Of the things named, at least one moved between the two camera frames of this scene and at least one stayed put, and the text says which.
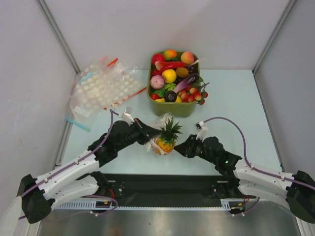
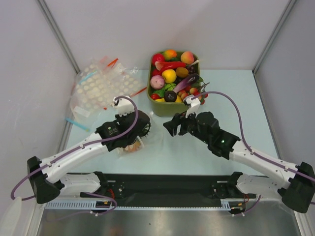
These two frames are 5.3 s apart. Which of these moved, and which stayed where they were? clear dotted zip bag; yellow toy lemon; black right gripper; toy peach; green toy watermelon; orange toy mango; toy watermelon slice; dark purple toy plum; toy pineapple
Moved: clear dotted zip bag; toy pineapple; black right gripper
Stayed: yellow toy lemon; green toy watermelon; toy peach; toy watermelon slice; orange toy mango; dark purple toy plum
